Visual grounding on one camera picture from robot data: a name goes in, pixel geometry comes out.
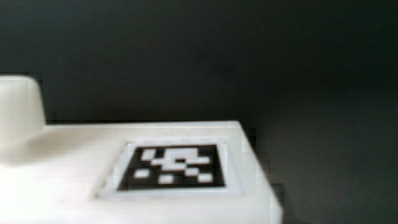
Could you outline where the white drawer box with knob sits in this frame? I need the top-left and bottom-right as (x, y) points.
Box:
(0, 75), (283, 224)

